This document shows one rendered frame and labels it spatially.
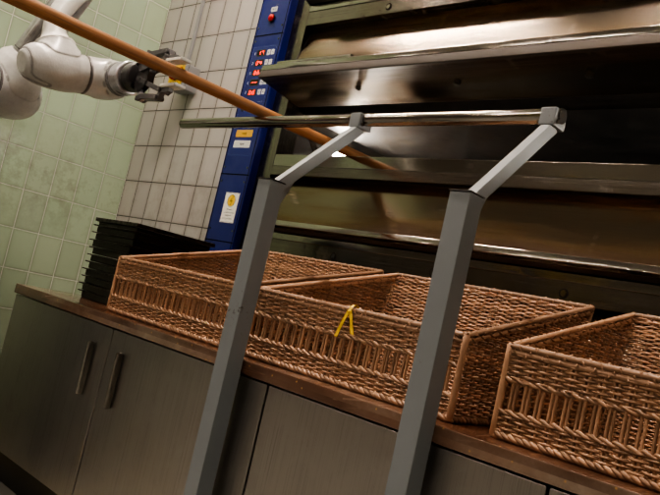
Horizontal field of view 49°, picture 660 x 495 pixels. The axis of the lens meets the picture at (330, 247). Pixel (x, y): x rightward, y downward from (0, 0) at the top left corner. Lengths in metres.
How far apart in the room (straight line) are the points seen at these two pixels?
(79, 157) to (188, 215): 0.56
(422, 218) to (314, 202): 0.43
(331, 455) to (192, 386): 0.44
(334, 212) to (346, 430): 0.99
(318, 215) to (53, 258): 1.24
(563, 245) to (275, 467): 0.81
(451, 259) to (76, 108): 2.16
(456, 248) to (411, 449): 0.32
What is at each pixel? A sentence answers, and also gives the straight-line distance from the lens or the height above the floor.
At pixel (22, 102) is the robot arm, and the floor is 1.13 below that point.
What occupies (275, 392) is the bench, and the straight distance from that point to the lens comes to 1.46.
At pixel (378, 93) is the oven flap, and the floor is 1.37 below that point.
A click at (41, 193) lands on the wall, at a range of 3.02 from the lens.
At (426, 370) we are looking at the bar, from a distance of 1.16.
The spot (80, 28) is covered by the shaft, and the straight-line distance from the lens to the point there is 1.72.
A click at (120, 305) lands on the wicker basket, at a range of 2.05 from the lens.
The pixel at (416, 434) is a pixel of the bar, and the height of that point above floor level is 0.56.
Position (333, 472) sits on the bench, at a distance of 1.35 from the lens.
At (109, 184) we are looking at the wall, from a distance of 3.14.
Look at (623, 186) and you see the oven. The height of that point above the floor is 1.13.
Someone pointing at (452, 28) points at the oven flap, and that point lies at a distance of 2.17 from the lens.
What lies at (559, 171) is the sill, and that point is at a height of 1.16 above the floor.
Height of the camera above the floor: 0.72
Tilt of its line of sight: 5 degrees up
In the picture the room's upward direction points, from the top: 13 degrees clockwise
